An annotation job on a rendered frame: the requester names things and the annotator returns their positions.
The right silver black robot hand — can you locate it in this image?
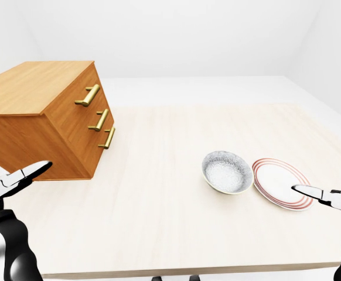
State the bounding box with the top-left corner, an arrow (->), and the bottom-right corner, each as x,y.
291,176 -> 341,218

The middle wooden cabinet drawer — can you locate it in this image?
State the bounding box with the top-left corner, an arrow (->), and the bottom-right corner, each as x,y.
61,85 -> 110,162

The patterned grey bowl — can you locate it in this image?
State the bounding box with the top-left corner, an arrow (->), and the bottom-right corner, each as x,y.
201,150 -> 254,196

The white plate with red rings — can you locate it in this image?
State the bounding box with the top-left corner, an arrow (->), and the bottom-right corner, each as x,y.
251,157 -> 315,212

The small wooden cabinet drawer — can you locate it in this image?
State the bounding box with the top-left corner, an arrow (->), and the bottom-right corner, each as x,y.
77,104 -> 115,180

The large wooden cabinet drawer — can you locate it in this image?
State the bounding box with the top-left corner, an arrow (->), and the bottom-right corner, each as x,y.
43,61 -> 103,142

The short brass drawer handle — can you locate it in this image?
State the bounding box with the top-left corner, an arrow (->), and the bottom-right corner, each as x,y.
97,126 -> 116,150

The long brass drawer handle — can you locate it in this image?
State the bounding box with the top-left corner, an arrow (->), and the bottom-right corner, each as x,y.
74,84 -> 101,108

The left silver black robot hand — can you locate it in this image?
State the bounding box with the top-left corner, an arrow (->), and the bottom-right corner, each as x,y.
0,155 -> 54,206

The wooden cabinet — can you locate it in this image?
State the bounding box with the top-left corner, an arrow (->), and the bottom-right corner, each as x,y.
0,60 -> 116,181

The medium brass drawer handle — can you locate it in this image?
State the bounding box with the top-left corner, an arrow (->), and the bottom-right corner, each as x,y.
87,108 -> 110,132

